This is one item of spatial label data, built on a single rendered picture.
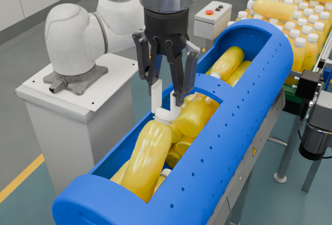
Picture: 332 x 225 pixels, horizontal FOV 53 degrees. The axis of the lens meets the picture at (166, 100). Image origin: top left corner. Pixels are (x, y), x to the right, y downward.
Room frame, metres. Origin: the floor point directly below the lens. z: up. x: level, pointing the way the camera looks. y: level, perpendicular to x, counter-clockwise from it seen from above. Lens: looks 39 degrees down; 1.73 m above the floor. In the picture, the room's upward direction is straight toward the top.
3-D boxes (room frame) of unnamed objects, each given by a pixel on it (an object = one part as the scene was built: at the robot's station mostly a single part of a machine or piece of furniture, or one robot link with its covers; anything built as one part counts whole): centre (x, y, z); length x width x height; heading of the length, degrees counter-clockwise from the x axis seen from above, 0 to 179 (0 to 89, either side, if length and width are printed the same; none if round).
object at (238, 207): (1.04, -0.39, 0.31); 0.06 x 0.06 x 0.63; 59
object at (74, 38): (1.05, 0.33, 1.18); 0.18 x 0.16 x 0.22; 120
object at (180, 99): (0.51, -0.03, 1.34); 0.03 x 0.01 x 0.05; 59
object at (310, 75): (1.07, -0.56, 0.95); 0.10 x 0.07 x 0.10; 59
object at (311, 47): (1.21, -0.59, 0.99); 0.07 x 0.07 x 0.19
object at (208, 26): (1.46, -0.22, 1.05); 0.20 x 0.10 x 0.10; 149
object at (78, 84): (1.03, 0.35, 1.04); 0.22 x 0.18 x 0.06; 152
